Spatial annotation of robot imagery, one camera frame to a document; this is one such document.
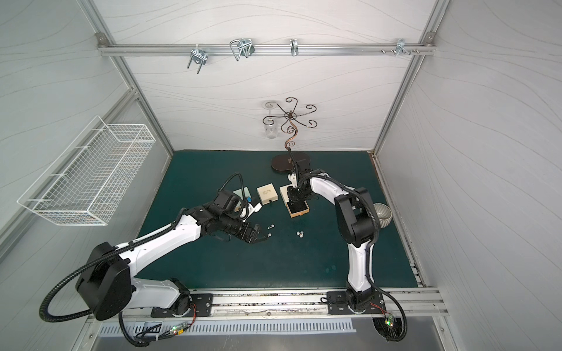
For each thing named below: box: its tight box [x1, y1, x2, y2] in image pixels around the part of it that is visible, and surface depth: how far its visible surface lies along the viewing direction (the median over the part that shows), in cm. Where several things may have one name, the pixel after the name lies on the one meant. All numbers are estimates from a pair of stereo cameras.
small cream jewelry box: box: [256, 182, 279, 206], surface depth 103 cm
